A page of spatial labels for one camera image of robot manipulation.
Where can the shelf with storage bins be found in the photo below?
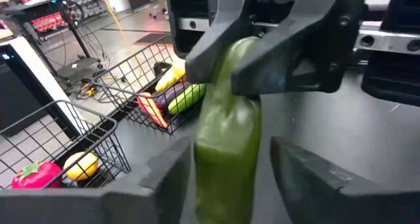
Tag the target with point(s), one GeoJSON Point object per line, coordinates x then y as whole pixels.
{"type": "Point", "coordinates": [85, 0]}

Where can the black wheeled stand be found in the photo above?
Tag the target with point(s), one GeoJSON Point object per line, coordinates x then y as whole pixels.
{"type": "Point", "coordinates": [82, 68]}

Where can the red tomato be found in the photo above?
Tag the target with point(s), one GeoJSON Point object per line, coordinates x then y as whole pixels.
{"type": "Point", "coordinates": [36, 179]}

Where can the orange carrot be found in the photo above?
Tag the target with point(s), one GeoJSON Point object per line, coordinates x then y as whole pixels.
{"type": "Point", "coordinates": [151, 109]}

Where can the table with red boxes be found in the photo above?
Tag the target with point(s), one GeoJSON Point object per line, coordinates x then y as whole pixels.
{"type": "Point", "coordinates": [49, 20]}

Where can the dark green chili pepper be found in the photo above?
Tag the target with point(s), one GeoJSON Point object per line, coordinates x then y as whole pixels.
{"type": "Point", "coordinates": [226, 158]}

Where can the white and black tower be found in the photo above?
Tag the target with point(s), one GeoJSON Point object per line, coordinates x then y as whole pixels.
{"type": "Point", "coordinates": [39, 73]}

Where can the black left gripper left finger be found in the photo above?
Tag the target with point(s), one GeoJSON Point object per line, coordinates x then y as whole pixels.
{"type": "Point", "coordinates": [98, 207]}

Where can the green cucumber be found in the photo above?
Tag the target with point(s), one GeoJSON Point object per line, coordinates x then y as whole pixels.
{"type": "Point", "coordinates": [187, 100]}

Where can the purple eggplant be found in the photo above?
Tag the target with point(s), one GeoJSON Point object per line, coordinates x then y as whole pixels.
{"type": "Point", "coordinates": [169, 97]}

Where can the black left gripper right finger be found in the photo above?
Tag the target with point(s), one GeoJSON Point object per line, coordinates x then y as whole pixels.
{"type": "Point", "coordinates": [328, 201]}

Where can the black table mat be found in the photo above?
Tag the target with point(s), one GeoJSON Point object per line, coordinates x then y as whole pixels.
{"type": "Point", "coordinates": [328, 125]}

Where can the yellow lemon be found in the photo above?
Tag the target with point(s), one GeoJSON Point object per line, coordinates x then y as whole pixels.
{"type": "Point", "coordinates": [80, 166]}

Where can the small hazard striped floor mat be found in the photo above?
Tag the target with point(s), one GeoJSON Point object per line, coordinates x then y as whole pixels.
{"type": "Point", "coordinates": [154, 39]}

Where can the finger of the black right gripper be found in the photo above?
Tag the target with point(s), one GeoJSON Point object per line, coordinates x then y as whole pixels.
{"type": "Point", "coordinates": [223, 27]}
{"type": "Point", "coordinates": [311, 53]}

